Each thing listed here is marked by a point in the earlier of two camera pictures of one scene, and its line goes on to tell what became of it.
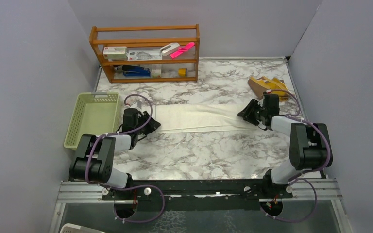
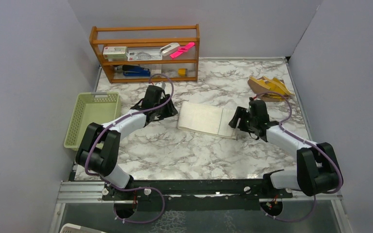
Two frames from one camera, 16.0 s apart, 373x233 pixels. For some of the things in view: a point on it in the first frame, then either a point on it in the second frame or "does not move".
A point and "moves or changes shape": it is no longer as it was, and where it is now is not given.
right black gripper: (247, 113) -> (241, 112)
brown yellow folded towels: (260, 85) does not move
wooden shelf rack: (148, 54) does not move
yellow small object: (182, 72) does not move
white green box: (115, 52) does not move
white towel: (201, 118) moves or changes shape
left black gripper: (153, 125) -> (170, 110)
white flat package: (140, 55) does not move
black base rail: (199, 194) does not move
